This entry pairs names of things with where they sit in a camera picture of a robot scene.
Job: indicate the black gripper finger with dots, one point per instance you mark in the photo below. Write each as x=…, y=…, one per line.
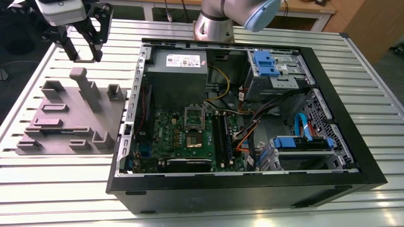
x=60, y=39
x=103, y=26

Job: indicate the CPU with silver top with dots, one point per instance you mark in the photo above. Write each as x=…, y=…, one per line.
x=86, y=61

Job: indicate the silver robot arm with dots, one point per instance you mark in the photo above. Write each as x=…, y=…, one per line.
x=211, y=26

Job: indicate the grey parts rack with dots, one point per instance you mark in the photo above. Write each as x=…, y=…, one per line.
x=72, y=113

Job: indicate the grey power supply unit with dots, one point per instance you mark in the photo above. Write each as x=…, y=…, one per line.
x=176, y=82

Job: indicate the RAM stick on rack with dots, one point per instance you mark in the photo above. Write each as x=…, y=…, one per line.
x=56, y=130

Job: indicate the green Dell motherboard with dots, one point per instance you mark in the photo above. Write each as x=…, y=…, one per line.
x=167, y=132

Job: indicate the blue plastic drive latch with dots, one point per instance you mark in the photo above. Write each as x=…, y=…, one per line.
x=264, y=63

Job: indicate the black RAM slot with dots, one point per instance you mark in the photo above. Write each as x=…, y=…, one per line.
x=224, y=139
x=218, y=139

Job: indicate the metal drive cage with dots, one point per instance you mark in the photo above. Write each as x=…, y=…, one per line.
x=284, y=82

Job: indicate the black graphics card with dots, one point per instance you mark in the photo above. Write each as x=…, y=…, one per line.
x=190, y=164

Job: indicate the wooden desk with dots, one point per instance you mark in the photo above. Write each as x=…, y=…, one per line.
x=315, y=9

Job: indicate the hard disk in blue carrier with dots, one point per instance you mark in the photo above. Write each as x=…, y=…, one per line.
x=294, y=143

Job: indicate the black PC case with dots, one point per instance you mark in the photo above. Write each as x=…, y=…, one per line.
x=220, y=189

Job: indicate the wooden cabinet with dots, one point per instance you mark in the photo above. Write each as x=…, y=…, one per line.
x=372, y=28

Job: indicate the metal disk bay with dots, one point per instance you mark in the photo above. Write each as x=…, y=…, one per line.
x=315, y=158

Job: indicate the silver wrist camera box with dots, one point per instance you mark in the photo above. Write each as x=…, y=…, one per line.
x=63, y=11

